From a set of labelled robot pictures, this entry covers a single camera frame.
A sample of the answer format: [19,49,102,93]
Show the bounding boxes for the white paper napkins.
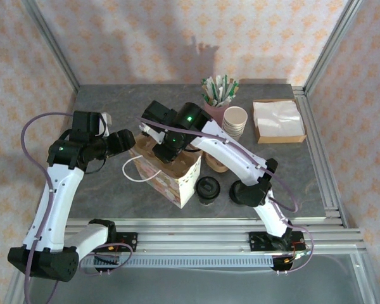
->
[252,100,306,137]

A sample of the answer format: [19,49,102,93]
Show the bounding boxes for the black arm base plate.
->
[117,232,139,254]
[248,232,272,253]

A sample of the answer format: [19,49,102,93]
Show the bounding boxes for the beige paper cup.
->
[222,126,243,139]
[223,118,246,133]
[223,130,242,143]
[222,123,244,136]

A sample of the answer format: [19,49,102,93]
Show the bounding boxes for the pink stick holder cup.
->
[203,100,229,124]

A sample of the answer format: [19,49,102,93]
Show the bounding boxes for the aluminium side rail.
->
[293,85,349,229]

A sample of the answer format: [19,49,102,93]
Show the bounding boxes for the long aluminium base rail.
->
[63,217,368,254]

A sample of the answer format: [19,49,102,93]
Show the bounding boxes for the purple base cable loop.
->
[277,226,314,275]
[79,243,136,276]

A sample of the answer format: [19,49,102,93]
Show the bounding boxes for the aluminium frame leg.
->
[350,251,379,304]

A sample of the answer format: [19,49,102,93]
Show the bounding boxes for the stack of white paper cups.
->
[224,106,249,129]

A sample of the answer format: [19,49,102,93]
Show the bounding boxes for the patterned paper gift bag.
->
[122,132,203,210]

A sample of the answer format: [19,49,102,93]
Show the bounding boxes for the grey slotted cable duct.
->
[80,255,275,269]

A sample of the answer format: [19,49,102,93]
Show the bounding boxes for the brown cardboard napkin box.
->
[252,98,307,145]

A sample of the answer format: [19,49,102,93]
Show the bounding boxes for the aluminium frame post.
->
[20,0,82,96]
[303,0,365,96]

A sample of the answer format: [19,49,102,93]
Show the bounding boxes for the brown cardboard cup carrier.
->
[204,151,231,174]
[135,132,200,179]

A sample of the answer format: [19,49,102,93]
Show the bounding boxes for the black plastic cup lid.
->
[195,175,222,200]
[229,180,251,205]

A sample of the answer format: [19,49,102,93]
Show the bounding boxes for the white green sugar stick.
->
[217,75,229,104]
[201,77,215,104]
[225,79,240,104]
[210,75,223,104]

